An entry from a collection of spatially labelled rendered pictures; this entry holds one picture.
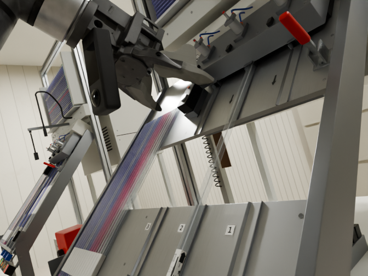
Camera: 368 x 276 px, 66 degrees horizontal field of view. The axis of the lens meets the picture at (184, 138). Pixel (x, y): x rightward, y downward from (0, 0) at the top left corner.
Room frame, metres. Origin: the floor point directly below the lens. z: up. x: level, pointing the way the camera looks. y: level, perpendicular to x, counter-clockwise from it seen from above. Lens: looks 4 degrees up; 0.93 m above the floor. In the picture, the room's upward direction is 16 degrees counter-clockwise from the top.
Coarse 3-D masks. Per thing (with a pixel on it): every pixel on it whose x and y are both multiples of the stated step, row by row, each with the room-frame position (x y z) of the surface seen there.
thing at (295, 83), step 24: (336, 0) 0.53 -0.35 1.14; (336, 24) 0.48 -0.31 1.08; (288, 48) 0.56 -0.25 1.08; (240, 72) 0.66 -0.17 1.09; (264, 72) 0.57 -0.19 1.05; (288, 72) 0.51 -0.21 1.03; (312, 72) 0.45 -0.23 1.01; (168, 96) 0.99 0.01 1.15; (216, 96) 0.68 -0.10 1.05; (264, 96) 0.52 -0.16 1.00; (288, 96) 0.46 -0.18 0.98; (312, 96) 0.43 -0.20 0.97; (192, 120) 0.70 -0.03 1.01; (216, 120) 0.61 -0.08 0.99; (240, 120) 0.54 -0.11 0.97; (168, 144) 0.73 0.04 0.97
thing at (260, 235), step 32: (128, 224) 0.63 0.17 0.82; (160, 224) 0.53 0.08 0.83; (224, 224) 0.40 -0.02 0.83; (256, 224) 0.36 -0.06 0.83; (288, 224) 0.33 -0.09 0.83; (128, 256) 0.55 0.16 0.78; (160, 256) 0.47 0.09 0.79; (192, 256) 0.41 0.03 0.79; (224, 256) 0.37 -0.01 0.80; (256, 256) 0.33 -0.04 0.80; (288, 256) 0.30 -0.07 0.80
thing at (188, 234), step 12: (252, 72) 0.61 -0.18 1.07; (240, 84) 0.60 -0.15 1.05; (240, 96) 0.57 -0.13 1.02; (228, 120) 0.54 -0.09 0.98; (228, 132) 0.53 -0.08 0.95; (216, 156) 0.50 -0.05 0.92; (216, 168) 0.49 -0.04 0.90; (204, 180) 0.48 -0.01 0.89; (204, 192) 0.47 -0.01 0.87; (204, 204) 0.46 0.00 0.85; (192, 216) 0.45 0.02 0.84; (192, 228) 0.44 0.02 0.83; (180, 240) 0.44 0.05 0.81
